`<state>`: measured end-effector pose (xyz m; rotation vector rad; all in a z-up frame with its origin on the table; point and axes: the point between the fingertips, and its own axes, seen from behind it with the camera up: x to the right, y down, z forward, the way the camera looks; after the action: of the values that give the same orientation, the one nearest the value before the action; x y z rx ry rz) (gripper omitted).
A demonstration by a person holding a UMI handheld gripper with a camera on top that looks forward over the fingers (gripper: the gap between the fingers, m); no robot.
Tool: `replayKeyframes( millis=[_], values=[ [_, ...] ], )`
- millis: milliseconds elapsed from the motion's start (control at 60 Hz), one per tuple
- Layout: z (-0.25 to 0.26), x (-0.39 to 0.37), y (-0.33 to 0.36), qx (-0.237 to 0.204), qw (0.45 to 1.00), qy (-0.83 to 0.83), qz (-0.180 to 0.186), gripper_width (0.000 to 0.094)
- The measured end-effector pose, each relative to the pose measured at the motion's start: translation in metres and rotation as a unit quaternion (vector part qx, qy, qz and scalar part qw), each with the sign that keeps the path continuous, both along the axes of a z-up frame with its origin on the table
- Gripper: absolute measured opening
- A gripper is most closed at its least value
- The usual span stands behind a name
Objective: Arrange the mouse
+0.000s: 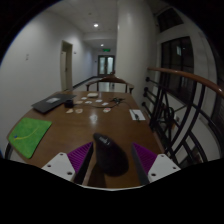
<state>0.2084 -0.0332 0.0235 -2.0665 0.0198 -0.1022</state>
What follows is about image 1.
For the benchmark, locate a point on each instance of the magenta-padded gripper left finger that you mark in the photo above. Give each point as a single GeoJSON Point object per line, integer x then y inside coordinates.
{"type": "Point", "coordinates": [61, 165]}

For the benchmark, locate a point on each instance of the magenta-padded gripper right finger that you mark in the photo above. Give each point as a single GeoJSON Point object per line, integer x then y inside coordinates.
{"type": "Point", "coordinates": [163, 166]}

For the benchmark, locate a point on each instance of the black vertical computer mouse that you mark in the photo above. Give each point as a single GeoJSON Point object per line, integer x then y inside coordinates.
{"type": "Point", "coordinates": [110, 156]}

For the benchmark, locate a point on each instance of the green mouse pad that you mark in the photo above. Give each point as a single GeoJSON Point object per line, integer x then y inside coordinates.
{"type": "Point", "coordinates": [29, 135]}

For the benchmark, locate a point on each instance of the small tan piece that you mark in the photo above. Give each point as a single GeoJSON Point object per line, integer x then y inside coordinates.
{"type": "Point", "coordinates": [79, 110]}
{"type": "Point", "coordinates": [69, 111]}

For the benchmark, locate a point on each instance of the white paper sheet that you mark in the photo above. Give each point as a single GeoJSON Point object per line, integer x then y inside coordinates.
{"type": "Point", "coordinates": [141, 115]}

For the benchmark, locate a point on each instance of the black pen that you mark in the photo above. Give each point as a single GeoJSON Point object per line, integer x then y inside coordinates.
{"type": "Point", "coordinates": [135, 115]}

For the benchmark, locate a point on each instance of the small black round object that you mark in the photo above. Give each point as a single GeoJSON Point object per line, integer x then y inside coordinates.
{"type": "Point", "coordinates": [69, 103]}

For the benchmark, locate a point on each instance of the flat black box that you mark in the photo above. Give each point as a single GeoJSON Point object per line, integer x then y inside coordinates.
{"type": "Point", "coordinates": [50, 103]}

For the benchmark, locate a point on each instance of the small white card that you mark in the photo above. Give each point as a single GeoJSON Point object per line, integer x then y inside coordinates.
{"type": "Point", "coordinates": [105, 104]}
{"type": "Point", "coordinates": [88, 102]}
{"type": "Point", "coordinates": [99, 100]}
{"type": "Point", "coordinates": [83, 98]}

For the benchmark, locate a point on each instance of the small beige box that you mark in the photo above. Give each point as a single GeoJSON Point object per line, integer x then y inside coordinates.
{"type": "Point", "coordinates": [92, 95]}

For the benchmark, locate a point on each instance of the black railing with wooden handrail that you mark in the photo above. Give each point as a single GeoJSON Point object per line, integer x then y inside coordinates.
{"type": "Point", "coordinates": [186, 75]}

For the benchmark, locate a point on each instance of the wooden chair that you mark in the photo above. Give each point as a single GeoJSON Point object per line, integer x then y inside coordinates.
{"type": "Point", "coordinates": [110, 79]}

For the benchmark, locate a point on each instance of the white single door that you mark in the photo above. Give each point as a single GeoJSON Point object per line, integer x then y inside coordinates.
{"type": "Point", "coordinates": [66, 66]}

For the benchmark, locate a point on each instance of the dark tall window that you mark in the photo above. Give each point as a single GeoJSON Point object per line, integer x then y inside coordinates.
{"type": "Point", "coordinates": [176, 66]}

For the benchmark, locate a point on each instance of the glass double doors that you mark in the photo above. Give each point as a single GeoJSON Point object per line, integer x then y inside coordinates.
{"type": "Point", "coordinates": [106, 65]}

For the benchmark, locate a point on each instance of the green exit sign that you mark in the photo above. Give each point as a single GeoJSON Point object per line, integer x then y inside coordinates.
{"type": "Point", "coordinates": [106, 50]}

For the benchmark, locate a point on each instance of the dark transom window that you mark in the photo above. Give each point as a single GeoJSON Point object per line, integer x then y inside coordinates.
{"type": "Point", "coordinates": [170, 19]}

